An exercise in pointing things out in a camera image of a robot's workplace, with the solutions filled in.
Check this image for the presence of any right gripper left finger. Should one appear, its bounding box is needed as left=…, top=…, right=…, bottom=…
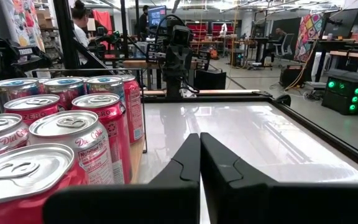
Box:
left=43, top=133, right=202, bottom=224

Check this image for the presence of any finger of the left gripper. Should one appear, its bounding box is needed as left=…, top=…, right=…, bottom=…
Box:
left=169, top=49, right=180, bottom=73
left=180, top=49, right=191, bottom=73

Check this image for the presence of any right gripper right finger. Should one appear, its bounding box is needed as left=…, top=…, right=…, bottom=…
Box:
left=199, top=131, right=358, bottom=224

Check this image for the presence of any red soda can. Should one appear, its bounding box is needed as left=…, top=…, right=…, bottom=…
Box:
left=71, top=92, right=133, bottom=184

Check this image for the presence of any wooden bench top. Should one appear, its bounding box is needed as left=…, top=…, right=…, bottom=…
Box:
left=122, top=59, right=167, bottom=68

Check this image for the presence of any red storage rack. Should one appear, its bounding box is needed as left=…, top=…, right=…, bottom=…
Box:
left=185, top=21, right=209, bottom=41
left=211, top=21, right=244, bottom=41

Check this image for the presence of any black cabinet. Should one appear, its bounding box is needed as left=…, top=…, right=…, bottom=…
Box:
left=194, top=70, right=227, bottom=91

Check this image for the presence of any person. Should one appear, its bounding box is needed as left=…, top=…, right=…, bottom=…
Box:
left=71, top=0, right=90, bottom=68
left=138, top=4, right=150, bottom=43
left=272, top=27, right=287, bottom=52

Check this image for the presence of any red hanging cloth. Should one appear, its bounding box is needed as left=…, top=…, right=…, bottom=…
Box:
left=91, top=9, right=113, bottom=35

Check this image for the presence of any black standing desk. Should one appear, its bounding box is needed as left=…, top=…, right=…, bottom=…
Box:
left=252, top=37, right=275, bottom=68

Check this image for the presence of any grey office chair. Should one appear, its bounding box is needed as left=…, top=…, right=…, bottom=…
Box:
left=273, top=33, right=295, bottom=60

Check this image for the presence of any black equipment case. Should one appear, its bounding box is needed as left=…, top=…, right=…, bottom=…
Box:
left=280, top=64, right=306, bottom=90

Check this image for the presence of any cardboard box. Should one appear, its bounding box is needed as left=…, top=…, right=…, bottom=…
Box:
left=35, top=6, right=54, bottom=29

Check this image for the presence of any black computer with green lights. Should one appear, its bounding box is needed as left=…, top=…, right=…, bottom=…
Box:
left=321, top=76, right=358, bottom=116

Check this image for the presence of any colourful patterned banner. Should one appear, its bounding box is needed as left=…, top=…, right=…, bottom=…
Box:
left=293, top=12, right=324, bottom=63

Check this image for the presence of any colourful floral banner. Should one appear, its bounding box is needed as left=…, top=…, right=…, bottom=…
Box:
left=0, top=0, right=46, bottom=52

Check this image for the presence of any wooden top desk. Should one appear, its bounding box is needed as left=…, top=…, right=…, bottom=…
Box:
left=329, top=49, right=358, bottom=74

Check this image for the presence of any large black screen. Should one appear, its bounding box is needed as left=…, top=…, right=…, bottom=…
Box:
left=323, top=6, right=358, bottom=40

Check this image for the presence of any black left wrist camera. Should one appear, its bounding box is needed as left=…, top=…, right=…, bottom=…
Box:
left=170, top=24, right=195, bottom=47

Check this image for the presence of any wall monitor with blue screen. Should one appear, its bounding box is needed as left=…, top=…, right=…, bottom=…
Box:
left=147, top=5, right=167, bottom=29

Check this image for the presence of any wooden shelf with black frame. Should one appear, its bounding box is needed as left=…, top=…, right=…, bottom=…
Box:
left=31, top=68, right=148, bottom=185

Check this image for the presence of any black metal table frame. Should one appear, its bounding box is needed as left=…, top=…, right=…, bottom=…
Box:
left=53, top=0, right=358, bottom=177

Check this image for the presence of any black frame clamp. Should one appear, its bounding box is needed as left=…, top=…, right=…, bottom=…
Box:
left=275, top=94, right=291, bottom=107

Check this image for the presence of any yellow floor cable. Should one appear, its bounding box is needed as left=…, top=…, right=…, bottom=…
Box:
left=286, top=40, right=319, bottom=91

